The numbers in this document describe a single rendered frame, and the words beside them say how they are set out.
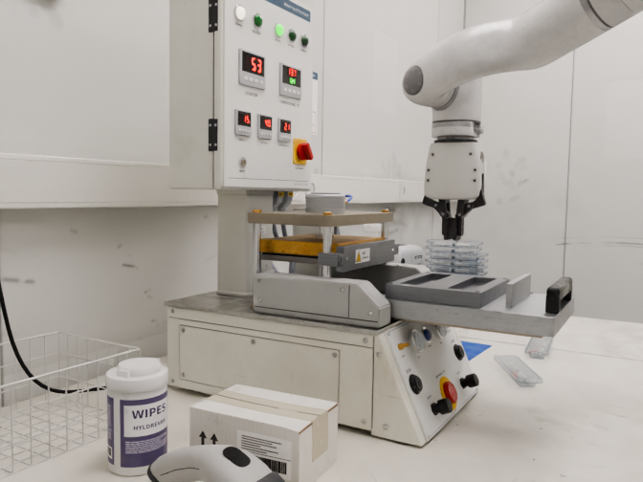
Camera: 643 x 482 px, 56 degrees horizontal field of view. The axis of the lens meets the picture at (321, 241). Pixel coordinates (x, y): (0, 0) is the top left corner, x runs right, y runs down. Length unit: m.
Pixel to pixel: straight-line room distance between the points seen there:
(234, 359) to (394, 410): 0.32
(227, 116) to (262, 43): 0.19
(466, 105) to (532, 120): 2.53
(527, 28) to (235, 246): 0.68
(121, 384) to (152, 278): 0.64
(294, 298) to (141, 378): 0.31
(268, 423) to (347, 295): 0.27
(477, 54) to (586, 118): 2.59
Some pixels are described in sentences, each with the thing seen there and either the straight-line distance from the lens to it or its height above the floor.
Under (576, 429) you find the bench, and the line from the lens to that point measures 1.18.
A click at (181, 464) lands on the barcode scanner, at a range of 0.85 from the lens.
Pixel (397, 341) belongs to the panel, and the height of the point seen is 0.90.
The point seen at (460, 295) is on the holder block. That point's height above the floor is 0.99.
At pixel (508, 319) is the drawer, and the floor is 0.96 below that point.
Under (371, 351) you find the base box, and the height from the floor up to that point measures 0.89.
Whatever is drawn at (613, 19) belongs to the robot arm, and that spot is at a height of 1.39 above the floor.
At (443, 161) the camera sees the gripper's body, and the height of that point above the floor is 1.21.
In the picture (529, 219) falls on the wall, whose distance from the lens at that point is 3.57.
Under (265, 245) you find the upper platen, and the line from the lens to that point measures 1.16.
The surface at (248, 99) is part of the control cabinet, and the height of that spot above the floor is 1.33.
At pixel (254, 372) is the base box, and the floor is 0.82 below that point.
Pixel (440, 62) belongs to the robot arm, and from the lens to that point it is 1.00.
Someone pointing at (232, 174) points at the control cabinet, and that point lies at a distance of 1.16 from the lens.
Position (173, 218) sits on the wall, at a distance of 1.55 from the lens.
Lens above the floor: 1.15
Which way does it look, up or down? 5 degrees down
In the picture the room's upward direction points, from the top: 1 degrees clockwise
